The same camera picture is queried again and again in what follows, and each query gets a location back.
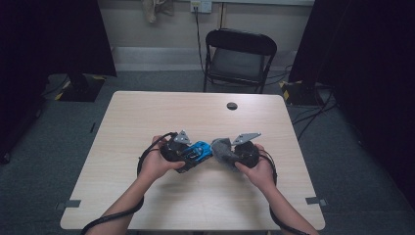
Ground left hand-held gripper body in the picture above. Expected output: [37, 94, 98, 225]
[161, 129, 194, 164]

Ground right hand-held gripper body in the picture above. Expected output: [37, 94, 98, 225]
[230, 131, 262, 169]

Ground blue and black toy car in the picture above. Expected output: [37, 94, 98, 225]
[182, 140, 214, 171]

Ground grey knitted cloth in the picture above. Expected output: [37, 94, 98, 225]
[210, 137, 244, 173]

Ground person's right hand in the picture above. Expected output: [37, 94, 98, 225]
[235, 145, 278, 194]

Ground person's left hand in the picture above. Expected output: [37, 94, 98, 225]
[138, 135, 186, 183]

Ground black stand base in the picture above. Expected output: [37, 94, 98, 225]
[279, 79, 327, 107]
[53, 72, 107, 103]

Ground grey tape piece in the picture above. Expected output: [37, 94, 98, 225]
[55, 199, 82, 212]
[305, 196, 328, 208]

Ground black folding chair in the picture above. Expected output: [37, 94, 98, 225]
[203, 27, 278, 95]

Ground beige hanging cloth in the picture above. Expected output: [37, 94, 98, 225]
[140, 0, 175, 24]

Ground black curtain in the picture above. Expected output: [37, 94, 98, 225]
[288, 0, 415, 210]
[0, 0, 117, 165]

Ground right hand-held gripper cable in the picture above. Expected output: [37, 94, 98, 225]
[258, 150, 311, 235]

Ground hand-held gripper cable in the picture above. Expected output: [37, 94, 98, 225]
[258, 150, 311, 235]
[79, 131, 179, 235]

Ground black floor cables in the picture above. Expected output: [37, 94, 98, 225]
[292, 87, 339, 141]

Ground left hand-held gripper cable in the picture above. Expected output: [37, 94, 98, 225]
[79, 131, 179, 235]

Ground black power cable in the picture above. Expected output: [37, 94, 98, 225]
[194, 6, 207, 74]

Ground white wall socket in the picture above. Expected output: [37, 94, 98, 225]
[190, 0, 213, 14]

